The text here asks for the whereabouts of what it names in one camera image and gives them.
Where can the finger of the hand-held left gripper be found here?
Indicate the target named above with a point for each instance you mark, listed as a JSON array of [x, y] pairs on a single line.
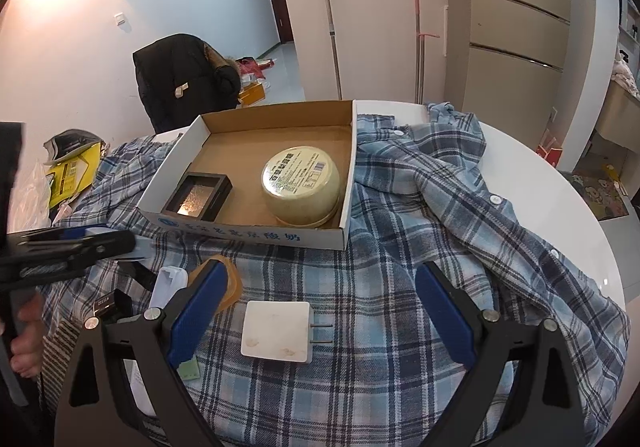
[[75, 264], [90, 239]]

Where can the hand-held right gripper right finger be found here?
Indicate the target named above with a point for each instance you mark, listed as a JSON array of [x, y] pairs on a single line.
[[445, 314]]

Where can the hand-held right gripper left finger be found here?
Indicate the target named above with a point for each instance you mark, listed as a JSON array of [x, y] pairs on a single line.
[[200, 312]]

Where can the orange translucent plastic box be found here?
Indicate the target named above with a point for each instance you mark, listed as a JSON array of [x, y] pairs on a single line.
[[233, 287]]

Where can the small black box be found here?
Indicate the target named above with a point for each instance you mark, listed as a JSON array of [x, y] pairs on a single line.
[[111, 306]]

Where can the white power adapter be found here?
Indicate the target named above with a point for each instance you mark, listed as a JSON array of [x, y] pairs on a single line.
[[275, 329]]

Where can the white cardboard box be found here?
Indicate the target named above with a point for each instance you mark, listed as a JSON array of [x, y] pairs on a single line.
[[240, 167]]

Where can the person's left hand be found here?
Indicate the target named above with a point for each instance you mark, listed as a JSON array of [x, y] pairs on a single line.
[[29, 342]]

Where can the clear plastic bag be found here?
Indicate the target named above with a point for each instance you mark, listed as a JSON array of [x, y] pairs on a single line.
[[30, 197]]

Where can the pale green card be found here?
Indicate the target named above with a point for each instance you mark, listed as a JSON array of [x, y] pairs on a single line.
[[190, 369]]

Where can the yellow bag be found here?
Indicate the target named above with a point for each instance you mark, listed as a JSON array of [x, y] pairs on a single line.
[[75, 174]]

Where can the white paper leaflet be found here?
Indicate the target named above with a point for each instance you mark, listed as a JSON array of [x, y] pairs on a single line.
[[140, 387]]

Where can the blue plaid shirt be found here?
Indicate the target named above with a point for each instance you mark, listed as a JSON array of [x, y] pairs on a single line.
[[400, 227]]

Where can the round yellow tin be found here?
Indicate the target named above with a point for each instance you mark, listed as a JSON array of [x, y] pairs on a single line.
[[300, 187]]

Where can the black jacket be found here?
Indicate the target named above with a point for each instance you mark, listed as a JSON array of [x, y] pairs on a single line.
[[175, 77]]

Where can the red paper box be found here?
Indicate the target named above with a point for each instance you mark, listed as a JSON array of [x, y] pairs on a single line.
[[550, 154]]

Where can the patterned floor mat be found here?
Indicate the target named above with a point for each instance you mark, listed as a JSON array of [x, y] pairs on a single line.
[[600, 194]]

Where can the orange carton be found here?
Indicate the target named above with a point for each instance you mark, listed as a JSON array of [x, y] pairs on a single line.
[[251, 94]]

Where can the red bag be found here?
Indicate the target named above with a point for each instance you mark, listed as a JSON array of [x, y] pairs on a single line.
[[250, 67]]

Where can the beige cabinet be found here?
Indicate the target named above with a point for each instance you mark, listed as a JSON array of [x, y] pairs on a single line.
[[620, 114]]

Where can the beige refrigerator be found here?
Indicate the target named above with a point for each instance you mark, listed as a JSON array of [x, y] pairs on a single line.
[[515, 52]]

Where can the pale cloth pile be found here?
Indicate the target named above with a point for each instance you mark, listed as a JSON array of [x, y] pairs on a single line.
[[625, 74]]

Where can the black square frame box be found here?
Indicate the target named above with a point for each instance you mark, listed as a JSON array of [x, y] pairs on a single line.
[[197, 197]]

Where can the white light switch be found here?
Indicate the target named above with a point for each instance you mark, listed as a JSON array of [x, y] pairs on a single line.
[[121, 19]]

